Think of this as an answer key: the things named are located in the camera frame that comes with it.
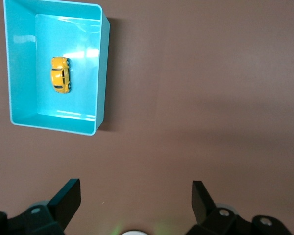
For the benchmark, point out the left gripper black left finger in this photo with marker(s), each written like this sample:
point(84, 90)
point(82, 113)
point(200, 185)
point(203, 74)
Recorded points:
point(51, 215)

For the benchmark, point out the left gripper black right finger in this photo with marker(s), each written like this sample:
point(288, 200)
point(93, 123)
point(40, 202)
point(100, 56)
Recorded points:
point(210, 220)

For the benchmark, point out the yellow beetle toy car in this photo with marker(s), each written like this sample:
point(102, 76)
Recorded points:
point(58, 76)

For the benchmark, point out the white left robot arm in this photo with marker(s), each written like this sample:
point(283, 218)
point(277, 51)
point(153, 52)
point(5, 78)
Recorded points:
point(135, 233)

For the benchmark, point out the teal plastic bin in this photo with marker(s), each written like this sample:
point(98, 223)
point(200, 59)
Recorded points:
point(22, 73)

